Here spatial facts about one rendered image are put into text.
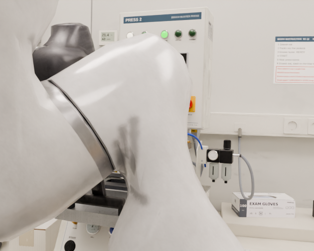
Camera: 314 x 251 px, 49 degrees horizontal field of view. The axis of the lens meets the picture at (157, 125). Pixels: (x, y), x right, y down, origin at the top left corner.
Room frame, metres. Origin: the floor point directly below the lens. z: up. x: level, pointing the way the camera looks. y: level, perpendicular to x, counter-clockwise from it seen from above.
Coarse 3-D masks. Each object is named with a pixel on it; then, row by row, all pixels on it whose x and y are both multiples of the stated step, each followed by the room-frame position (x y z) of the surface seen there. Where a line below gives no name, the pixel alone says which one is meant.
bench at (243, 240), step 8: (240, 240) 1.24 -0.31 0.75; (248, 240) 1.24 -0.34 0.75; (256, 240) 1.24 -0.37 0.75; (264, 240) 1.24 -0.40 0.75; (272, 240) 1.24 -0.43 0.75; (280, 240) 1.25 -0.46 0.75; (288, 240) 1.25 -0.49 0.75; (0, 248) 1.11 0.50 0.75; (8, 248) 1.11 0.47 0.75; (248, 248) 1.17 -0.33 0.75; (256, 248) 1.17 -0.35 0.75; (264, 248) 1.17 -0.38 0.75; (272, 248) 1.17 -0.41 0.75; (280, 248) 1.17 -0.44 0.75; (288, 248) 1.17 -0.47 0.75; (296, 248) 1.18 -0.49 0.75; (304, 248) 1.18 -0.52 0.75; (312, 248) 1.18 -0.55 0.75
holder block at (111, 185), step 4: (104, 180) 1.06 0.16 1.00; (108, 180) 1.06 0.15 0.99; (112, 180) 1.08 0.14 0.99; (116, 180) 1.08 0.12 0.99; (120, 180) 1.07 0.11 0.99; (124, 180) 1.07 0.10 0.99; (108, 184) 1.00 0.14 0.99; (112, 184) 1.00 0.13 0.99; (116, 184) 1.01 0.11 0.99; (120, 184) 1.01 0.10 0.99; (124, 184) 1.01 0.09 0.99; (108, 188) 0.99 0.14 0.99; (112, 188) 0.99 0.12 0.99; (116, 188) 0.98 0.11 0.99; (120, 188) 0.98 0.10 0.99; (124, 188) 0.98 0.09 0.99
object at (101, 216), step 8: (88, 192) 0.90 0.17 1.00; (112, 192) 0.87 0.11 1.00; (120, 192) 0.87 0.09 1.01; (72, 208) 0.84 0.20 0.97; (80, 208) 0.84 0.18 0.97; (88, 208) 0.85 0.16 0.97; (96, 208) 0.85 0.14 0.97; (104, 208) 0.85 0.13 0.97; (112, 208) 0.85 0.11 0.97; (64, 216) 0.84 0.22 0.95; (72, 216) 0.83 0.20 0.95; (80, 216) 0.82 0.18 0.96; (88, 216) 0.82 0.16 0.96; (96, 216) 0.81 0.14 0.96; (104, 216) 0.80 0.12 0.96; (112, 216) 0.80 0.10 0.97; (96, 224) 0.81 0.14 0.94; (104, 224) 0.80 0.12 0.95; (112, 224) 0.80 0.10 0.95
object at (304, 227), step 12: (228, 204) 1.54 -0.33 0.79; (228, 216) 1.37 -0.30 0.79; (300, 216) 1.40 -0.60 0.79; (312, 216) 1.40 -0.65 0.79; (240, 228) 1.28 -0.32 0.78; (252, 228) 1.27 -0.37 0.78; (264, 228) 1.26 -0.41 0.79; (276, 228) 1.25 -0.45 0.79; (288, 228) 1.25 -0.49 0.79; (300, 228) 1.25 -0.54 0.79; (312, 228) 1.25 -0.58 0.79; (300, 240) 1.24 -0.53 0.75; (312, 240) 1.23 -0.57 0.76
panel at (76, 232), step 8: (72, 224) 0.96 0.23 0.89; (80, 224) 0.95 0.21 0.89; (64, 232) 0.96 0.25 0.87; (72, 232) 0.95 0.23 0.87; (80, 232) 0.94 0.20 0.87; (104, 232) 0.92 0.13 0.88; (64, 240) 0.95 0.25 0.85; (72, 240) 0.94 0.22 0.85; (80, 240) 0.93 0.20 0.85; (88, 240) 0.93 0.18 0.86; (96, 240) 0.92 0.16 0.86; (104, 240) 0.91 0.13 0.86; (80, 248) 0.92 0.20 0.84; (88, 248) 0.92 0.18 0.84; (96, 248) 0.91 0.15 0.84; (104, 248) 0.91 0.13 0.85
